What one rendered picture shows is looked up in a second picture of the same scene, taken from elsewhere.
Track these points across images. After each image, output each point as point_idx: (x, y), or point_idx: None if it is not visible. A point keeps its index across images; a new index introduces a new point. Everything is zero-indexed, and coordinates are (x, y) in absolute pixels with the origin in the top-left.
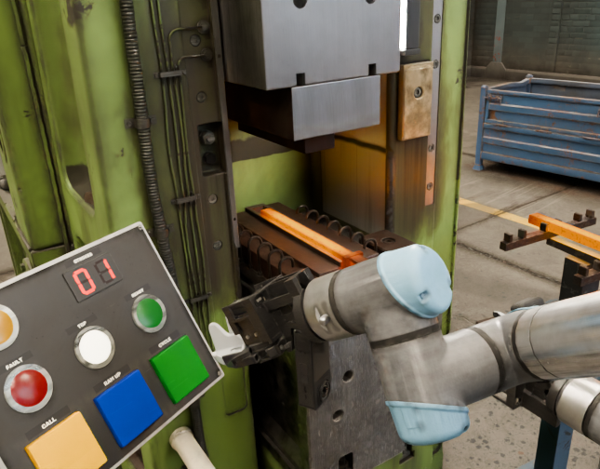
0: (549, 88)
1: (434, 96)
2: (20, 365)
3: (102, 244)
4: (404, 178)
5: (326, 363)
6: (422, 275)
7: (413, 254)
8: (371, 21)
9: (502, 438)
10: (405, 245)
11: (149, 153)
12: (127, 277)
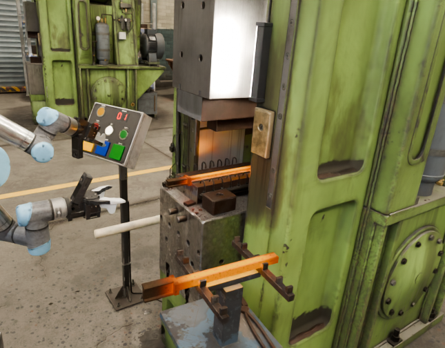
0: None
1: (278, 137)
2: (98, 121)
3: (130, 111)
4: (255, 177)
5: (76, 147)
6: (39, 111)
7: (43, 107)
8: (200, 70)
9: None
10: (212, 197)
11: (176, 100)
12: (127, 122)
